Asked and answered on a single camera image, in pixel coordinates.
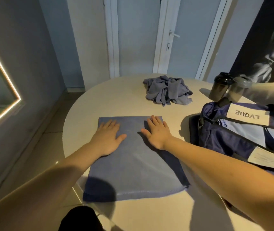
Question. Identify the person's left hand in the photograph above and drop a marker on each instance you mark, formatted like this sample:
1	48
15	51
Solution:
105	141

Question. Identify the person's right hand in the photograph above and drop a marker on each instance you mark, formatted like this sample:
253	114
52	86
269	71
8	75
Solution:
159	137

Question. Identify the person's left little finger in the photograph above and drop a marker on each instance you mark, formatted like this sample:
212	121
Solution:
100	128

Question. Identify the person's right little finger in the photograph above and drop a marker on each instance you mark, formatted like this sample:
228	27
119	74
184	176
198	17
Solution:
165	126

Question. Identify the person's right middle finger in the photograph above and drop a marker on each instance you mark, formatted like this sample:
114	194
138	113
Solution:
155	121

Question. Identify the person's right thumb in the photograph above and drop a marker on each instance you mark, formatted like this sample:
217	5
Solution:
146	135

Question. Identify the person's left thumb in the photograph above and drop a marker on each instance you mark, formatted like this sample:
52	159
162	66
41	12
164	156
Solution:
121	138

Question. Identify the person's left middle finger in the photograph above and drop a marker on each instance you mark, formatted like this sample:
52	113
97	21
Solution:
111	125

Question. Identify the blue towel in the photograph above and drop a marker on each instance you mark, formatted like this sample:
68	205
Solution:
134	170

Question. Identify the person's left forearm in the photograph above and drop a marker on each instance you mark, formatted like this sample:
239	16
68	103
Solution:
43	185

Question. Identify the person's right forearm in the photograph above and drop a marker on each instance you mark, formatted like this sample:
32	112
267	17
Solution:
228	178

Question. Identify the crumpled grey-blue cloth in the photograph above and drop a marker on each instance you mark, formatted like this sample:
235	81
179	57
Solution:
167	90

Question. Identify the navy blue sports bag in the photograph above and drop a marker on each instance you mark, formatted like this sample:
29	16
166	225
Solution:
226	139

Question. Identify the dark shaker bottle black lid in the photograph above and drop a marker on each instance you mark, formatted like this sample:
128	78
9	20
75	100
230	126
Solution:
220	87

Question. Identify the door lock plate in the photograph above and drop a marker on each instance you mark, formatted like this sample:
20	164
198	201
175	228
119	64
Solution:
168	47

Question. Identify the grey shaker bottle grey lid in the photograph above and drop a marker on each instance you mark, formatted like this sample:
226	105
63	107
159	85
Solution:
239	88

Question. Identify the person's black trouser leg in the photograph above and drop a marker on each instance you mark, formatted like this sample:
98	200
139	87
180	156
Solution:
80	220

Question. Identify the white door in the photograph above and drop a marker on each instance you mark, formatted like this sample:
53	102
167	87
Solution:
189	33

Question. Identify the dark wall poster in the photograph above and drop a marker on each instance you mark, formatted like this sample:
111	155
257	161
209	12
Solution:
264	38

